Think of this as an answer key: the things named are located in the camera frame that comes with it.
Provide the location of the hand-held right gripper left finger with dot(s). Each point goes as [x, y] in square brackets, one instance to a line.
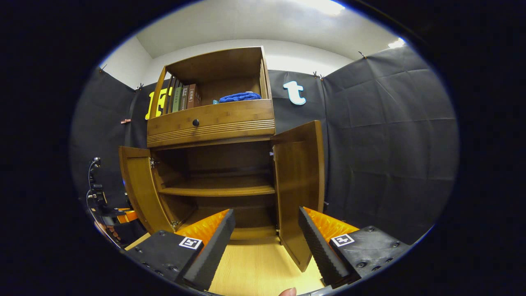
[213, 250]

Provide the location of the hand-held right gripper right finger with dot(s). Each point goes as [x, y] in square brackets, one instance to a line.
[318, 250]

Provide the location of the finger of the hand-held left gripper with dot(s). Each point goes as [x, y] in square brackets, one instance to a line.
[127, 216]

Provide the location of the wooden shoe cabinet door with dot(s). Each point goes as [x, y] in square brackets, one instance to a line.
[141, 189]
[300, 185]

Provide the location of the wooden double-door shoe cabinet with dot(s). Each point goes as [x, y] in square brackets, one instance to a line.
[218, 65]

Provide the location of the wooden inner shelf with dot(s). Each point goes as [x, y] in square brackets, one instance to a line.
[218, 190]

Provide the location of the green hardcover book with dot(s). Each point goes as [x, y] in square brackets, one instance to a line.
[177, 99]

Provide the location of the black backdrop cloth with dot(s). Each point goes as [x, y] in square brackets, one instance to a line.
[390, 144]

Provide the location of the olive grey hardcover book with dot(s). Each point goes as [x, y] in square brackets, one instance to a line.
[185, 98]

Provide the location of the brown hardcover book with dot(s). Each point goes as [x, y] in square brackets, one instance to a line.
[194, 95]

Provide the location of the blue towel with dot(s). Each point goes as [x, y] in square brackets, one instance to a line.
[240, 97]

